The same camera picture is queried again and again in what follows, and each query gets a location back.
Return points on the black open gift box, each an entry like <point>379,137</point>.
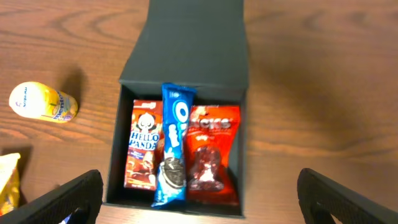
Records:
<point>200,44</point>

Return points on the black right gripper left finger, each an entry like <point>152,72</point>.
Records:
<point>80,199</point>

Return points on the blue Oreo cookie pack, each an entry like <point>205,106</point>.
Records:
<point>171,178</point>

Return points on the yellow Mentos gum bottle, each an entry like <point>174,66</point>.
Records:
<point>38,101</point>

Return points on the red snack pouch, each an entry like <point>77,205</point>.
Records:
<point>208,142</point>

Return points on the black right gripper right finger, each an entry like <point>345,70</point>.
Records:
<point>321,200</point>

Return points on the red Hello Panda box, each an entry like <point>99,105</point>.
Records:
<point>144,145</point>

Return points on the yellow orange snack packet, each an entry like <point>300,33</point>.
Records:
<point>10,183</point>

